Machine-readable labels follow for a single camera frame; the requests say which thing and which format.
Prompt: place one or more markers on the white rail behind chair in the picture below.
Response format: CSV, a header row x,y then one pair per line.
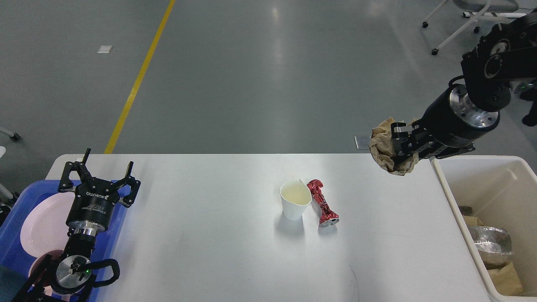
x,y
496,14

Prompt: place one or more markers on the beige plastic bin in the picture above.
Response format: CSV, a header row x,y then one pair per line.
x,y
502,192

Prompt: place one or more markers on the left floor outlet plate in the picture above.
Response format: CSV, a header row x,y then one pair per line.
x,y
362,142

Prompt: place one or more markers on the pink plate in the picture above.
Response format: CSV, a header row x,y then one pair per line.
x,y
44,230

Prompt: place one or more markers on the brown paper ball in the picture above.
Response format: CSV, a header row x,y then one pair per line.
x,y
383,153

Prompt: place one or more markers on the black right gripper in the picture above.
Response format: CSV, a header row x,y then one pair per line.
x,y
449,127

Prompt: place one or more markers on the blue plastic tray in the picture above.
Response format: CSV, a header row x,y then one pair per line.
x,y
15,262

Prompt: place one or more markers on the silver foil wrapper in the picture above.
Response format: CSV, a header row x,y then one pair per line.
x,y
494,245

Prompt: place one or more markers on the crushed red can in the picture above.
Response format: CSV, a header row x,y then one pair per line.
x,y
328,216

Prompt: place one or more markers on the brown paper bag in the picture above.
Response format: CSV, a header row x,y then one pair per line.
x,y
506,280
472,221

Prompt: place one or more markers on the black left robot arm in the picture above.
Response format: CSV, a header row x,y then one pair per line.
x,y
75,273

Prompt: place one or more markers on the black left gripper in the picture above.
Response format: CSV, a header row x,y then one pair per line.
x,y
92,207

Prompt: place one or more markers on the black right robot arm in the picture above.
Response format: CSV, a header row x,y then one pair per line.
x,y
506,55

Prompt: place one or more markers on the white paper cup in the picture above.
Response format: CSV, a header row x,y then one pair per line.
x,y
295,197

